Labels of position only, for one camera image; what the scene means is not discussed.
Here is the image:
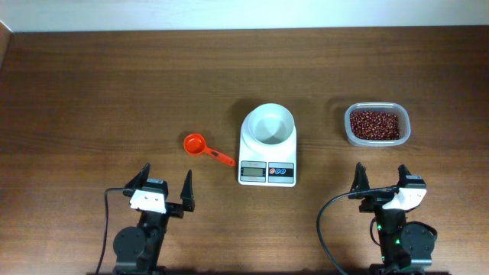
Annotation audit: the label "orange measuring scoop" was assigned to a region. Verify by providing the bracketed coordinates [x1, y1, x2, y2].
[183, 134, 236, 167]

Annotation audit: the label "red adzuki beans in container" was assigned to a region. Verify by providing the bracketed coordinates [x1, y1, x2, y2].
[349, 111, 400, 141]

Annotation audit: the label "clear plastic container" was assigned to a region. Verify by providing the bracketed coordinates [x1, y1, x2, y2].
[344, 102, 411, 147]

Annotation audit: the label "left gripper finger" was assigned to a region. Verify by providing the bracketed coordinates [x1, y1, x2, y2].
[180, 170, 195, 212]
[125, 163, 151, 189]

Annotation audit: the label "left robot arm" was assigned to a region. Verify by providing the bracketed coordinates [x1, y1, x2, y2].
[112, 163, 195, 275]

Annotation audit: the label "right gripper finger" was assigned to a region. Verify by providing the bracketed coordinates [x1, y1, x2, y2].
[397, 164, 411, 187]
[349, 162, 371, 199]

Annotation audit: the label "white round bowl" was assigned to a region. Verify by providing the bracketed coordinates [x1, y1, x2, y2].
[247, 103, 295, 145]

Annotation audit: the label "white digital kitchen scale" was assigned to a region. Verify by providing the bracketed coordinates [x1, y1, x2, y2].
[238, 119, 297, 187]

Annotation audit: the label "right black cable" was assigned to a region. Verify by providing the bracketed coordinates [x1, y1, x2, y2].
[316, 186, 399, 275]

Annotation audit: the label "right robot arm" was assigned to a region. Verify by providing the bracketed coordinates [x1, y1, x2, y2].
[348, 163, 438, 275]

